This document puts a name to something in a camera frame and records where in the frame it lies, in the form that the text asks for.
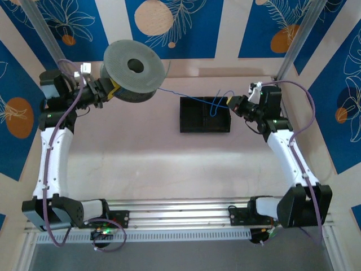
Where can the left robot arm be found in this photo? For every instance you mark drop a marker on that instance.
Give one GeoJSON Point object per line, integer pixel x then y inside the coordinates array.
{"type": "Point", "coordinates": [53, 163]}

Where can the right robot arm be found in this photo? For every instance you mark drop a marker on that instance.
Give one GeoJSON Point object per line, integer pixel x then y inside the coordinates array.
{"type": "Point", "coordinates": [287, 158]}

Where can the aluminium table side rail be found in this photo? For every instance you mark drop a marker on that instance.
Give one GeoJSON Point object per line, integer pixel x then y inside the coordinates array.
{"type": "Point", "coordinates": [288, 111]}

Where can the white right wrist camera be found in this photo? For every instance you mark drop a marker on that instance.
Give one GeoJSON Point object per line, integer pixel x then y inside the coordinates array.
{"type": "Point", "coordinates": [255, 94]}

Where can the black plastic tray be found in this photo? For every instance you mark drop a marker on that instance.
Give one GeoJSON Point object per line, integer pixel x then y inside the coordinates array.
{"type": "Point", "coordinates": [197, 121]}

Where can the aluminium frame post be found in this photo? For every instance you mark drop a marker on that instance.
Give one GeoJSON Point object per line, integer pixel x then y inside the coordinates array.
{"type": "Point", "coordinates": [48, 36]}
{"type": "Point", "coordinates": [301, 36]}

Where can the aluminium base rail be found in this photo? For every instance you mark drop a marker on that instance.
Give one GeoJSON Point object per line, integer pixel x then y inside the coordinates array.
{"type": "Point", "coordinates": [180, 214]}

